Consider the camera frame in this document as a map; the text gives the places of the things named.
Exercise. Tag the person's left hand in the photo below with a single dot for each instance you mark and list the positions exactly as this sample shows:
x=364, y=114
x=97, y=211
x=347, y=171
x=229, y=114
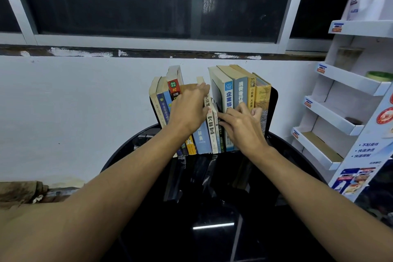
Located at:
x=188, y=111

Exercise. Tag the person's right hand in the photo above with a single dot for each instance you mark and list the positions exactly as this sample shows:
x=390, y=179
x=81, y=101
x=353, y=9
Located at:
x=245, y=129

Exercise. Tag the yellow book with blue spine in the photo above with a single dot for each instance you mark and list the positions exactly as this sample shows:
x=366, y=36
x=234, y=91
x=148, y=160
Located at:
x=162, y=108

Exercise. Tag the green landscape cover book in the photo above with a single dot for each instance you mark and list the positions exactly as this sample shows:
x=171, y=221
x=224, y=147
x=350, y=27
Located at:
x=221, y=143

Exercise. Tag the light blue thin booklet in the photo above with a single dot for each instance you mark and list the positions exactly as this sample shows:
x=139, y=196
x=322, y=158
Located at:
x=217, y=140

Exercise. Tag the orange illustrated cover book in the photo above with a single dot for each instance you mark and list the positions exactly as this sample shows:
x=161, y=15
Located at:
x=173, y=85

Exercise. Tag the cream book with barcode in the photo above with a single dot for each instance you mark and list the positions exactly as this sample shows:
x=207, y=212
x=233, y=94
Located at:
x=212, y=131

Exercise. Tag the lavender Hanyu Pinyin dictionary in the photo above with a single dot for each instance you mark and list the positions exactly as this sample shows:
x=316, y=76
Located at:
x=202, y=142

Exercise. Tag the grey cover book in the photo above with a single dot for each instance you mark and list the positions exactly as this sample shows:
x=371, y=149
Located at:
x=155, y=102

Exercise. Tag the row of books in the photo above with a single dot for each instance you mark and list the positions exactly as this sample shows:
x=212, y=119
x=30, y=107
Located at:
x=274, y=108

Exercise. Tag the yellow book with black characters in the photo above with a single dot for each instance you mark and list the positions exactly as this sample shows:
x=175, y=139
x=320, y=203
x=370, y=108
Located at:
x=251, y=93

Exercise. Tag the Van Gogh cover handbook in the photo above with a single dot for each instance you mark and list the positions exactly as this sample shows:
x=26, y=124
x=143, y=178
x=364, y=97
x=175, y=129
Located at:
x=262, y=96

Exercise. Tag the Understanding Business textbook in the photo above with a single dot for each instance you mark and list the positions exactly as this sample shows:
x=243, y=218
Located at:
x=228, y=96

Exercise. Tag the large grey-teal book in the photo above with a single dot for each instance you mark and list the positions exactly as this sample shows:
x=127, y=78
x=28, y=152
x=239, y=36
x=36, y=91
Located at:
x=241, y=90

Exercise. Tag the person's right forearm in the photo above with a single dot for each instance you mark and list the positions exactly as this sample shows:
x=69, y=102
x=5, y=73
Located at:
x=322, y=206

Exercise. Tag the person's left forearm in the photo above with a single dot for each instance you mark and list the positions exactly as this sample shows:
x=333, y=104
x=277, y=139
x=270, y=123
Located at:
x=86, y=203

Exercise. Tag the round black table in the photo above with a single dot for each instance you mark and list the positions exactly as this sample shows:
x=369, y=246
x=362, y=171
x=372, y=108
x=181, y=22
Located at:
x=208, y=203

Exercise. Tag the white cardboard display stand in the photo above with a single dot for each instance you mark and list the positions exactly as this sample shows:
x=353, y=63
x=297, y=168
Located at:
x=337, y=117

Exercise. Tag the small dark brown lid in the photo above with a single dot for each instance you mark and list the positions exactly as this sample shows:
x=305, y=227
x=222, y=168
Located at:
x=353, y=121

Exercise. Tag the clear glass cup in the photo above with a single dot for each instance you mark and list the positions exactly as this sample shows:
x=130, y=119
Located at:
x=348, y=58

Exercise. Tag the green tape roll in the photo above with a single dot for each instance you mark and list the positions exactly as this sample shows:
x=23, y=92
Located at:
x=379, y=76

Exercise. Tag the brown crumpled rag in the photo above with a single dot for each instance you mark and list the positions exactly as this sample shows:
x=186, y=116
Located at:
x=21, y=191

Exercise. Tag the brown cardboard sheet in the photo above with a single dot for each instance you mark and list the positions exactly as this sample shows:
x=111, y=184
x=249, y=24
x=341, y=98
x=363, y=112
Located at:
x=18, y=212

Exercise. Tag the aluminium frame window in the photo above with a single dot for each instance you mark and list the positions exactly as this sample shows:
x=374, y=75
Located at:
x=153, y=0

